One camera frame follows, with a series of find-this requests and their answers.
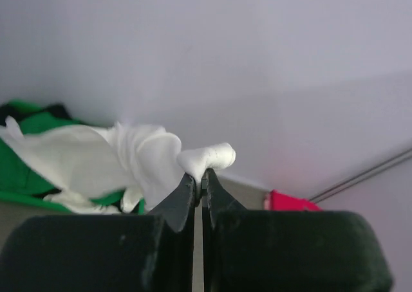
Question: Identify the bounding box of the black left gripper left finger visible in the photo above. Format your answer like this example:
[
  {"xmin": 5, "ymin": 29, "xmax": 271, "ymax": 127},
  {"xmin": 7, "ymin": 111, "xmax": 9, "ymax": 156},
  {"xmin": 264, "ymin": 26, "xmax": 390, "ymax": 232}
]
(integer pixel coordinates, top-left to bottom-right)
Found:
[{"xmin": 1, "ymin": 176, "xmax": 195, "ymax": 291}]

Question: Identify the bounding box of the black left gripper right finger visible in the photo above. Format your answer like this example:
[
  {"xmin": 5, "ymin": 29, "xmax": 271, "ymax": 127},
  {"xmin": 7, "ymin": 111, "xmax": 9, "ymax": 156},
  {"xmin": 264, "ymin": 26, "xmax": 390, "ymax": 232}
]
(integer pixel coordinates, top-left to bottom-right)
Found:
[{"xmin": 201, "ymin": 169, "xmax": 394, "ymax": 291}]

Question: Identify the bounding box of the white t shirt with print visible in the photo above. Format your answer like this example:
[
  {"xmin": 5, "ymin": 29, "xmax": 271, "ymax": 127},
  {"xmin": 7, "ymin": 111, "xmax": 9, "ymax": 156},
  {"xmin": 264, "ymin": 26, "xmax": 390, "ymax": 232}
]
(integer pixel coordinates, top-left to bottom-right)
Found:
[{"xmin": 1, "ymin": 117, "xmax": 236, "ymax": 214}]

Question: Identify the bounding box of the red folded t shirt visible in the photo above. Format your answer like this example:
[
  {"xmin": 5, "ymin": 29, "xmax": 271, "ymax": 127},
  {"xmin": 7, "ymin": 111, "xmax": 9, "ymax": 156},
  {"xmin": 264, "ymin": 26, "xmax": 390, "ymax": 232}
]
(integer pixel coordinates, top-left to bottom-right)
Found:
[{"xmin": 263, "ymin": 190, "xmax": 321, "ymax": 211}]

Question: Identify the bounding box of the green t shirt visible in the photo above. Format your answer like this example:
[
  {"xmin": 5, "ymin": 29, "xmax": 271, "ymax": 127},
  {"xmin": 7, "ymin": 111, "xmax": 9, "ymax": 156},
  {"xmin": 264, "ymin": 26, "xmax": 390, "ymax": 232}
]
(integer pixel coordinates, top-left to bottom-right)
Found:
[{"xmin": 0, "ymin": 100, "xmax": 145, "ymax": 214}]

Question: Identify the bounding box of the right aluminium corner post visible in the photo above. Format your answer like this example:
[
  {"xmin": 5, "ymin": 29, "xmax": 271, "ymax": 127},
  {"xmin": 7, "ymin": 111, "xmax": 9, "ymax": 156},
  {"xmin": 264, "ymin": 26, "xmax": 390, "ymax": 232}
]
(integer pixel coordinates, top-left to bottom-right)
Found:
[{"xmin": 309, "ymin": 146, "xmax": 411, "ymax": 203}]

